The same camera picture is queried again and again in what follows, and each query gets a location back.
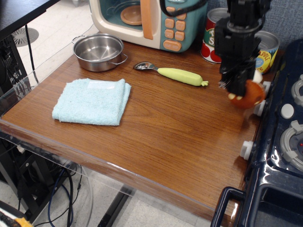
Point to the black table leg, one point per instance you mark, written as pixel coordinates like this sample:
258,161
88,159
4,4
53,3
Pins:
116,206

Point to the white stove knob middle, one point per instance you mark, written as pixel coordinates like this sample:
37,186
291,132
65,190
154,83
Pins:
259,108

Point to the white stove knob upper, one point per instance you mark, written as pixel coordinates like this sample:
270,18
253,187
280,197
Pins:
266,85

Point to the white stove knob lower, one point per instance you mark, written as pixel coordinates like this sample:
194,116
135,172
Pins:
246,149

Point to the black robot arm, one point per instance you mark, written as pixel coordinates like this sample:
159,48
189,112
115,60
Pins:
248,13

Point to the dark blue toy stove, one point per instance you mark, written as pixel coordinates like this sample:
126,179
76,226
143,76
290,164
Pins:
273,191

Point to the spoon with yellow-green handle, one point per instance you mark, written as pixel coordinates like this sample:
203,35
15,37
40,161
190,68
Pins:
174,74

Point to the toy microwave teal and cream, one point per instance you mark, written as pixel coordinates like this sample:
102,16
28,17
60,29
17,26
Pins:
158,30

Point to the brown plush mushroom toy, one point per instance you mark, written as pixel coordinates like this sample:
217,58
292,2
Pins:
255,93

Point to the tomato sauce toy can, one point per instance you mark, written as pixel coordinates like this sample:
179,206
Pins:
207,49

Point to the orange toy plate in microwave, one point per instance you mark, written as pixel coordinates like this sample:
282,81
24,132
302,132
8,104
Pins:
132,15

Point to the small stainless steel pot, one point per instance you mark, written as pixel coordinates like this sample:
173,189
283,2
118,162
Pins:
98,52

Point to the light blue folded napkin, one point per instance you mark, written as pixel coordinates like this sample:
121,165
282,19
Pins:
95,102

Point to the pineapple slices toy can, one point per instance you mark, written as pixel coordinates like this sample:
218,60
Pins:
268,48

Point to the black desk at left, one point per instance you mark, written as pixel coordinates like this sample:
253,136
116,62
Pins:
14,14

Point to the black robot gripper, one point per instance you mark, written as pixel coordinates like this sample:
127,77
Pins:
237,47

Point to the white stove knob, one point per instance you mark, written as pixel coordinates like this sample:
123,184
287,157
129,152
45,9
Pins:
259,108
266,85
246,149

